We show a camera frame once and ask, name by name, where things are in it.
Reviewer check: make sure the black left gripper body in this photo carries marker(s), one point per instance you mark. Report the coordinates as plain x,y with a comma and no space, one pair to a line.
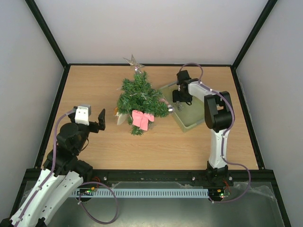
80,145

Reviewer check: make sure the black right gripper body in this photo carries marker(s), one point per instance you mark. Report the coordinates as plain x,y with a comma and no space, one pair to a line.
179,96

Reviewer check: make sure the pink paper triangle ornament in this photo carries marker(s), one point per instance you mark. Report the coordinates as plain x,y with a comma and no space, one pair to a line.
164,101

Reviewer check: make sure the pink bow ornament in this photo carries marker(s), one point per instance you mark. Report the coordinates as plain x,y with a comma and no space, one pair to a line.
141,119

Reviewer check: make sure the light green plastic basket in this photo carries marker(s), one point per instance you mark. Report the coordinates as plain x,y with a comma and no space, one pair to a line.
191,115

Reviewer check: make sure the clear led string lights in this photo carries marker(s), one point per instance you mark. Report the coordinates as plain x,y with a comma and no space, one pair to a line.
145,95

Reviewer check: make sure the small green christmas tree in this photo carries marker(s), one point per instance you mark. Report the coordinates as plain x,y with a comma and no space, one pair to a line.
127,104

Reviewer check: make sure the silver star ornament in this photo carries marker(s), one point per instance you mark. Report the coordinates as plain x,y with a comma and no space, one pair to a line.
134,65

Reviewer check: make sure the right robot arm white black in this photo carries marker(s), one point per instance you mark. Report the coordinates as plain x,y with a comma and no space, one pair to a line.
219,117

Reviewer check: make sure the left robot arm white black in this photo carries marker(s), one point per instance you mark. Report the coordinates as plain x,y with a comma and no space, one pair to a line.
62,171

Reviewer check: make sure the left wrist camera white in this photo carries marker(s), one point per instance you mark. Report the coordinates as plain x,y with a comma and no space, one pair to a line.
82,113

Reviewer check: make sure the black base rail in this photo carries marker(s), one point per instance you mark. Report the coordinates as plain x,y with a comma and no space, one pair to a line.
191,177

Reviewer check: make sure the light blue slotted cable duct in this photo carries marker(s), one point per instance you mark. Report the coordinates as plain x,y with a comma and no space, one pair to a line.
142,193

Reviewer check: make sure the black corner frame post left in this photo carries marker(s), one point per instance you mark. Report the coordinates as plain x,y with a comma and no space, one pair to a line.
46,30

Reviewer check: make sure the black corner frame post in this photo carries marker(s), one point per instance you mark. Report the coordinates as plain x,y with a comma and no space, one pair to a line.
46,30
254,32

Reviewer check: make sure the black corner frame post right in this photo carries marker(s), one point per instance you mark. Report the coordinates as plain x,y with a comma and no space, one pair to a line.
254,32

